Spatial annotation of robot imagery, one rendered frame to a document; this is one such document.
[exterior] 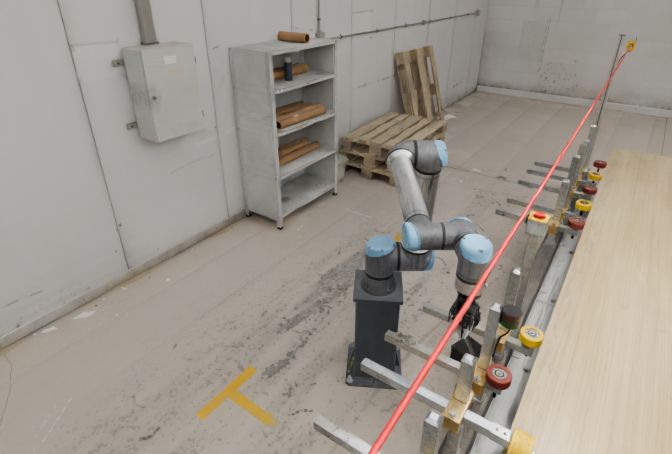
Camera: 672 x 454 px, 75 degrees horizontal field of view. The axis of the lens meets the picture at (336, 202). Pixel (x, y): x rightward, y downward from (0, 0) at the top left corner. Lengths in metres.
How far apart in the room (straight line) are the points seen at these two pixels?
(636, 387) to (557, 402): 0.28
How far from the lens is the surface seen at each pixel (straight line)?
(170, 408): 2.74
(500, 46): 9.30
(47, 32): 3.11
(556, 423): 1.57
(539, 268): 2.55
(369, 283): 2.29
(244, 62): 3.72
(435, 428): 1.14
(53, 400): 3.05
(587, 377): 1.74
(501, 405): 1.93
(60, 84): 3.15
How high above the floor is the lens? 2.06
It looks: 27 degrees down
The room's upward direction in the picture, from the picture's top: straight up
